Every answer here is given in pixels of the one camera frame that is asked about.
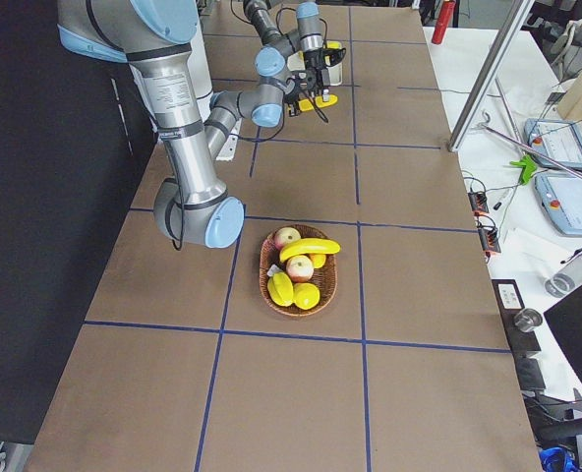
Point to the yellow lemon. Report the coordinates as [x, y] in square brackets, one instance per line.
[306, 295]

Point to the clear water bottle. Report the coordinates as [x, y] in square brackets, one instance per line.
[568, 278]

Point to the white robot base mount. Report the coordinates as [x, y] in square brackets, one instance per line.
[228, 150]

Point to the far teach pendant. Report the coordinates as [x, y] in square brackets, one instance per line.
[557, 139]

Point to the aluminium frame post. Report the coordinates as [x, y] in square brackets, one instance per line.
[516, 17]

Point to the white bear tray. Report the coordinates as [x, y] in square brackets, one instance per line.
[333, 75]

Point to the pink green apple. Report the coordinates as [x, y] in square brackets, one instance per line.
[284, 236]
[299, 268]

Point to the yellow starfruit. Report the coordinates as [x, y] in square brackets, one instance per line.
[280, 289]

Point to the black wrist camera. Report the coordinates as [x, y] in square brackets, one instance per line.
[333, 56]

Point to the brown wicker basket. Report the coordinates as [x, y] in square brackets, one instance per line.
[324, 278]

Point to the near teach pendant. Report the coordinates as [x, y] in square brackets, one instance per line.
[561, 199]

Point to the metal reacher grabber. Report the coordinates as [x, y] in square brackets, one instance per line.
[521, 143]

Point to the teach pendant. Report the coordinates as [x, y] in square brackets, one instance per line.
[557, 139]
[561, 199]

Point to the red cylinder bottle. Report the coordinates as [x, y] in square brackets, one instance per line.
[443, 21]

